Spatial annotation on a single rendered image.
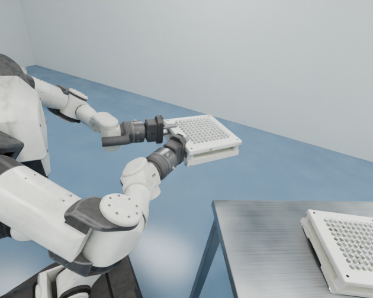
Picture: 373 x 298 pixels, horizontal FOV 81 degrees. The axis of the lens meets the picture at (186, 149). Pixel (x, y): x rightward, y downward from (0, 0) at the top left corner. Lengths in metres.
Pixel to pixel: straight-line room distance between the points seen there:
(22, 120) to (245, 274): 0.70
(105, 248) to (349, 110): 3.38
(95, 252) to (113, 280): 1.04
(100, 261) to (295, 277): 0.57
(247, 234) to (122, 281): 0.86
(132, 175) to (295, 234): 0.61
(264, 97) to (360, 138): 1.36
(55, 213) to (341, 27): 3.22
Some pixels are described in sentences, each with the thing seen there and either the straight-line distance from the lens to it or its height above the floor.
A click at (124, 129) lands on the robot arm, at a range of 0.84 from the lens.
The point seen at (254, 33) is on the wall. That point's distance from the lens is 3.27.
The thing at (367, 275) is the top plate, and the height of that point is 0.97.
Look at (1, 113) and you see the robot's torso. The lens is 0.60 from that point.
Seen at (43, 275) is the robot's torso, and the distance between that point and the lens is 1.41.
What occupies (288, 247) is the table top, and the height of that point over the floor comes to 0.89.
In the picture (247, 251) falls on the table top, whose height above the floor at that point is 0.89.
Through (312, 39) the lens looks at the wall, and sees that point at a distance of 3.27.
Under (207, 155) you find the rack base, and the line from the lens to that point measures 0.85.
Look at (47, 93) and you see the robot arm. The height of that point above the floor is 1.17.
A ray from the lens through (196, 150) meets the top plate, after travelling 0.79.
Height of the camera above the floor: 1.53
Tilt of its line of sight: 34 degrees down
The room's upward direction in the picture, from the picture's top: 9 degrees clockwise
